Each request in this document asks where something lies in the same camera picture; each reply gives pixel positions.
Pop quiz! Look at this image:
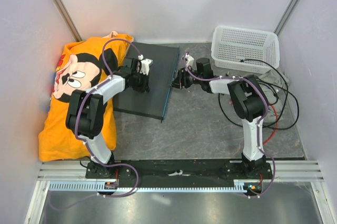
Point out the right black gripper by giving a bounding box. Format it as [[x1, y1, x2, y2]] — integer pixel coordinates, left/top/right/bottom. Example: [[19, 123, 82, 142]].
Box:
[[170, 66, 203, 90]]

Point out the dark blue network switch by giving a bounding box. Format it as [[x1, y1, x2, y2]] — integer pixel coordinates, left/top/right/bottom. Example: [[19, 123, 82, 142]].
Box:
[[113, 41, 181, 123]]

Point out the red ethernet cable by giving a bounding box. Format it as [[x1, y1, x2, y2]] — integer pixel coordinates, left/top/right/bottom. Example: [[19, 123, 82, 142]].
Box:
[[229, 99, 279, 146]]

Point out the black ethernet cable loop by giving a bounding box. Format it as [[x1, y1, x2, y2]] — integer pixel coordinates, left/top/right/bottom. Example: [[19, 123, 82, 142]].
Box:
[[217, 81, 301, 130]]

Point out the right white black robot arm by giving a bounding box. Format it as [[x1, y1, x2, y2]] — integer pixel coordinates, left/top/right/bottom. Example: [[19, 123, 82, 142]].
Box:
[[171, 54, 268, 179]]

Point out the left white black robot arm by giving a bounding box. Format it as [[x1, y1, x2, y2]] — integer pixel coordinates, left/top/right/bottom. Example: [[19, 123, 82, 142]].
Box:
[[66, 55, 153, 178]]

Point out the orange mickey mouse cloth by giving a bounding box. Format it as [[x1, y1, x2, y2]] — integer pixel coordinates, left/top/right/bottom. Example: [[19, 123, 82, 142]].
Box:
[[38, 33, 134, 162]]

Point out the white plastic basket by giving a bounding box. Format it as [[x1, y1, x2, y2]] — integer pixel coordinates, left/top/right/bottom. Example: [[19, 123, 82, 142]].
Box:
[[211, 26, 280, 74]]

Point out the grey cloth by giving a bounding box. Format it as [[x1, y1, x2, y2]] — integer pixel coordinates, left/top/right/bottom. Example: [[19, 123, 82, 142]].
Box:
[[257, 70, 292, 124]]

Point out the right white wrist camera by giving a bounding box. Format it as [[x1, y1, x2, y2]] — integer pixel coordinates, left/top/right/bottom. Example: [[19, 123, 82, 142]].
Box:
[[184, 54, 194, 67]]

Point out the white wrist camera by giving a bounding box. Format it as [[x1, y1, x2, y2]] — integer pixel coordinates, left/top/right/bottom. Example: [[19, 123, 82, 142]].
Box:
[[140, 59, 153, 75], [184, 54, 194, 67]]

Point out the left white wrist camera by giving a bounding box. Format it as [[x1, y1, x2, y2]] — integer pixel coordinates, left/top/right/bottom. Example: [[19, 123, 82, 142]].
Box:
[[140, 59, 153, 75]]

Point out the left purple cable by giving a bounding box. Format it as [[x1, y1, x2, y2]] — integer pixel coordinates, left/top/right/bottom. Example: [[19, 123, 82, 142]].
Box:
[[48, 38, 144, 211]]

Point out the purple cable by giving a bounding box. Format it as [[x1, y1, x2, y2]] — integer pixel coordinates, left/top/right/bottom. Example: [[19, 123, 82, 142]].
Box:
[[48, 38, 144, 211], [183, 52, 276, 200]]

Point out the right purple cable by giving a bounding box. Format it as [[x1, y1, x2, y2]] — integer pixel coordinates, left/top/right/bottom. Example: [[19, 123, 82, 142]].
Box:
[[183, 52, 276, 200]]

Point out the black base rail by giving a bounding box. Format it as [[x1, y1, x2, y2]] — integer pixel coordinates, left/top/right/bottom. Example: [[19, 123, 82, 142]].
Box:
[[85, 158, 273, 186]]

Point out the white slotted cable duct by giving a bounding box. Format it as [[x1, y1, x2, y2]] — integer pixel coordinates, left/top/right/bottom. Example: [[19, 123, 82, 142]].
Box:
[[49, 181, 262, 193]]

